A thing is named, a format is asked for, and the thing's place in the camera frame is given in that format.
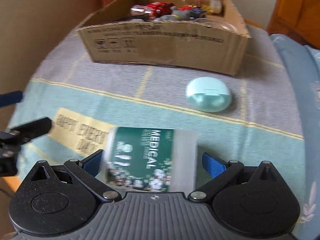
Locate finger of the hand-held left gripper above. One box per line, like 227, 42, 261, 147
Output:
9, 117, 53, 145
0, 90, 24, 107

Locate clear round plastic container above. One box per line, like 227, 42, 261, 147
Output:
194, 17, 238, 33

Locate brown cardboard box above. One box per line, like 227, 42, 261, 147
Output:
76, 0, 252, 77

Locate plaid bed blanket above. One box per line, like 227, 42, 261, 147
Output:
7, 24, 307, 240

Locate clear bottle of yellow capsules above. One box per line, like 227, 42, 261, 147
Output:
182, 0, 223, 14

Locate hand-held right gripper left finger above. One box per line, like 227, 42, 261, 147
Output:
29, 149, 122, 203

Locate wooden headboard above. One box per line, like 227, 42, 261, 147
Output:
266, 0, 320, 51

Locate light teal egg-shaped case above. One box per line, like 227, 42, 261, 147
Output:
185, 77, 232, 113

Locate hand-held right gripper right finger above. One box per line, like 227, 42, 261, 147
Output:
188, 152, 278, 202

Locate red and blue toy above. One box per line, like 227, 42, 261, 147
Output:
181, 5, 207, 18

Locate red toy car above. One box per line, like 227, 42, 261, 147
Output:
146, 2, 176, 16

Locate green label cotton swab jar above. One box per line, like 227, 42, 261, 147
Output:
104, 126, 198, 193

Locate grey cat toy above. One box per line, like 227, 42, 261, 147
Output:
153, 7, 198, 22

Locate blue floral pillow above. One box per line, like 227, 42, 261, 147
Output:
269, 33, 320, 240

